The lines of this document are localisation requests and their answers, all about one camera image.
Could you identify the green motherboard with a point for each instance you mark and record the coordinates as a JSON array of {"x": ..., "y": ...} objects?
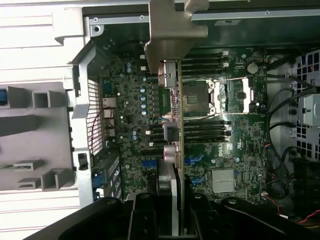
[{"x": 240, "y": 150}]

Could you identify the silver chipset heatsink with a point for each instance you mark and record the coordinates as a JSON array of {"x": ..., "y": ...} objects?
[{"x": 223, "y": 180}]

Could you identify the silver socket cover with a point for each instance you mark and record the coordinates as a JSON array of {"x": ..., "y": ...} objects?
[{"x": 247, "y": 95}]

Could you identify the open grey PC case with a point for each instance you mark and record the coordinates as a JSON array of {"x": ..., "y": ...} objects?
[{"x": 80, "y": 82}]

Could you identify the grey plastic parts rack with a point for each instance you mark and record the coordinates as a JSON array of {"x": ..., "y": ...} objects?
[{"x": 32, "y": 130}]

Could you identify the coin cell battery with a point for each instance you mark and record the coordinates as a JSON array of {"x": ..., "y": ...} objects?
[{"x": 252, "y": 67}]

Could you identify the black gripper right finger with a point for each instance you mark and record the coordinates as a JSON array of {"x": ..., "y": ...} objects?
[{"x": 205, "y": 220}]

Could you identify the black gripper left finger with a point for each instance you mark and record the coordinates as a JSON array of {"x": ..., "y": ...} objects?
[{"x": 145, "y": 220}]

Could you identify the CPU socket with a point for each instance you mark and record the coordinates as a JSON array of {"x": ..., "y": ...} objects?
[{"x": 195, "y": 97}]

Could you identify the metal drive cage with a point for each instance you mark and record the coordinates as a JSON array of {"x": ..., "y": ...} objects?
[{"x": 308, "y": 110}]

